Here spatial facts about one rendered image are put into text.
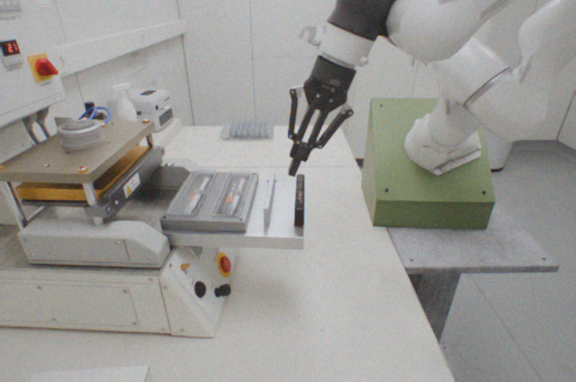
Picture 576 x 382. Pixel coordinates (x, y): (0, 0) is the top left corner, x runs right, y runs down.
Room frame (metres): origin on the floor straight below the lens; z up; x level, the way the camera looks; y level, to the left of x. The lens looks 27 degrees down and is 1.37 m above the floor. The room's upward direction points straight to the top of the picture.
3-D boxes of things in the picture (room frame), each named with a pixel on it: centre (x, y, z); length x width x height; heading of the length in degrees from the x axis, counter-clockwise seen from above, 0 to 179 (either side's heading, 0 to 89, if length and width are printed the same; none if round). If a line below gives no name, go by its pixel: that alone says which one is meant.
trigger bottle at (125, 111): (1.44, 0.72, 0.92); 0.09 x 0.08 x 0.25; 139
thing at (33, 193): (0.64, 0.42, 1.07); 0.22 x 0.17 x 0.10; 177
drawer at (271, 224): (0.62, 0.11, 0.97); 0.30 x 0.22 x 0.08; 87
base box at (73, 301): (0.65, 0.41, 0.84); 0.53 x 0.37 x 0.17; 87
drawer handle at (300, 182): (0.61, -0.03, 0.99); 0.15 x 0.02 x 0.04; 177
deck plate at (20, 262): (0.63, 0.45, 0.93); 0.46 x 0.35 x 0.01; 87
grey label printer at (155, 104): (1.60, 0.72, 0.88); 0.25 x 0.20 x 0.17; 85
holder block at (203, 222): (0.62, 0.16, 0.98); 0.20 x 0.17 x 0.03; 177
